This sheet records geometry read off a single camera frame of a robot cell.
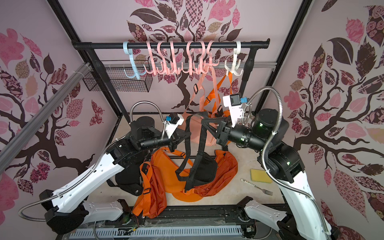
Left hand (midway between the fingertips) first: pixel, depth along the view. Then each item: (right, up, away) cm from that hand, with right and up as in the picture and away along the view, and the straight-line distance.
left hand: (188, 136), depth 61 cm
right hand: (+6, +6, -15) cm, 17 cm away
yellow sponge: (+41, -25, +25) cm, 54 cm away
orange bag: (-15, -18, +29) cm, 37 cm away
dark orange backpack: (-19, -35, +12) cm, 41 cm away
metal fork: (+42, -32, +20) cm, 57 cm away
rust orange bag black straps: (+21, -21, +22) cm, 37 cm away
